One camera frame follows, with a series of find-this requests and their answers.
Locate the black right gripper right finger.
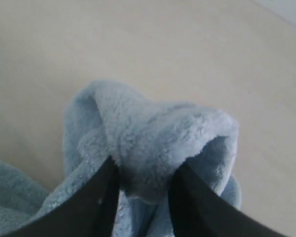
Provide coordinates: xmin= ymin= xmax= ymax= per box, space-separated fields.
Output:
xmin=168 ymin=163 xmax=282 ymax=237

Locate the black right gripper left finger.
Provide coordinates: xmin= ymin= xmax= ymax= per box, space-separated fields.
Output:
xmin=8 ymin=157 xmax=119 ymax=237

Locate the light blue fluffy towel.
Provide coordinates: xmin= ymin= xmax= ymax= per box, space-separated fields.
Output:
xmin=0 ymin=80 xmax=241 ymax=237

